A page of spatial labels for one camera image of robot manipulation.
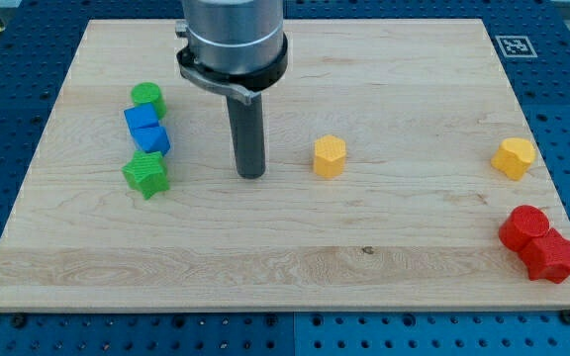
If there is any yellow hexagon block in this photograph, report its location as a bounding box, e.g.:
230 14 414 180
313 134 346 179

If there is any yellow heart block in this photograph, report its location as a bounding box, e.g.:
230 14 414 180
490 137 536 181

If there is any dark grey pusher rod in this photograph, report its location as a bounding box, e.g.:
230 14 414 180
227 94 266 179

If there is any wooden board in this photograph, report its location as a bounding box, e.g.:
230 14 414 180
0 19 570 313

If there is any green star block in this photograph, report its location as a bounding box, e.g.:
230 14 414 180
122 150 170 200

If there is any blue triangle block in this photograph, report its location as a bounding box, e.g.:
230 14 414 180
132 126 170 155

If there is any blue cube block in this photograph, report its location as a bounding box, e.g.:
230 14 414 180
123 103 159 133

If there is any green cylinder block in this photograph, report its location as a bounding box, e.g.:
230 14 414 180
131 82 167 120

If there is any red cylinder block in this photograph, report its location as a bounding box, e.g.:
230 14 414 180
499 205 550 252

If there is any white fiducial marker tag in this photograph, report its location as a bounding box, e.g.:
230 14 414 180
496 35 537 58

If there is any red star block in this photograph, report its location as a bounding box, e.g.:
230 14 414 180
518 227 570 284

